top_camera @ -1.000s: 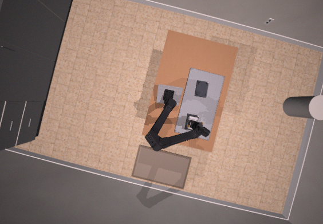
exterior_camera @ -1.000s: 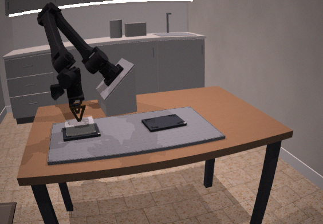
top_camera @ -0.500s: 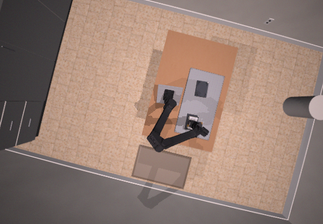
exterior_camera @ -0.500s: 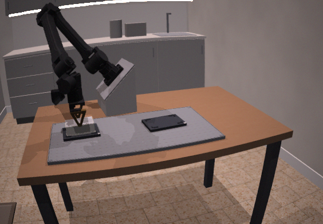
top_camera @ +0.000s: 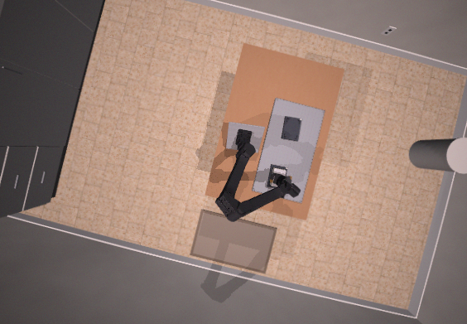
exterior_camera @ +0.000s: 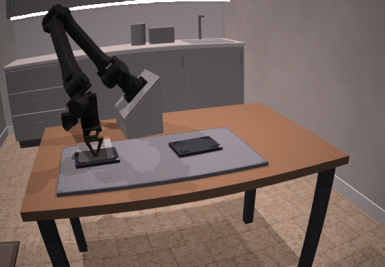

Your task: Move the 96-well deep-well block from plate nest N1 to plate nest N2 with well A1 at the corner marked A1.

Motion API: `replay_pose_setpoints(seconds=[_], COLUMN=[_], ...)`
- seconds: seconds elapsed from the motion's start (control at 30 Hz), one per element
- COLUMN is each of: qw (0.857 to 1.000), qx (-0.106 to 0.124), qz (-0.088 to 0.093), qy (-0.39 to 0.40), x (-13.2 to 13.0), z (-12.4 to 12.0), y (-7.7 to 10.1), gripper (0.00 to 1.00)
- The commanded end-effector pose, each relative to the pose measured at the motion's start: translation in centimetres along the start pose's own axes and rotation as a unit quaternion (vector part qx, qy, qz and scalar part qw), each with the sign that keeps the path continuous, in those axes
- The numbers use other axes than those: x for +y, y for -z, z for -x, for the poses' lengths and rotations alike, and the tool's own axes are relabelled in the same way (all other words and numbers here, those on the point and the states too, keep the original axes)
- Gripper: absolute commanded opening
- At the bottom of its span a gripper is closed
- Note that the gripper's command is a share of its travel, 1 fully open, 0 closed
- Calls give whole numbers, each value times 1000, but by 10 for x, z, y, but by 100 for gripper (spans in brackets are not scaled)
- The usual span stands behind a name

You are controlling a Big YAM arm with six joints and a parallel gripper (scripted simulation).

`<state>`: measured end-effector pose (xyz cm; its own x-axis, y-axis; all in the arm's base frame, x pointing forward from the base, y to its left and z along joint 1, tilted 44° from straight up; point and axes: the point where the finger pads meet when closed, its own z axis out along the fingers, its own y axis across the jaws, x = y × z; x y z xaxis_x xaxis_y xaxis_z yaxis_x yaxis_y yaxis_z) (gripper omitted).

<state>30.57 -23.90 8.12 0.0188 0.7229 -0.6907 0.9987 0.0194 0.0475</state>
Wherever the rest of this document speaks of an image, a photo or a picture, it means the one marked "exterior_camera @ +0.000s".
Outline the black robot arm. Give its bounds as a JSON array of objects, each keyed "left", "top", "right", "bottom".
[{"left": 42, "top": 4, "right": 147, "bottom": 132}]

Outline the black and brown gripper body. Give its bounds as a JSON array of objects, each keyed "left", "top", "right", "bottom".
[{"left": 83, "top": 109, "right": 102, "bottom": 140}]

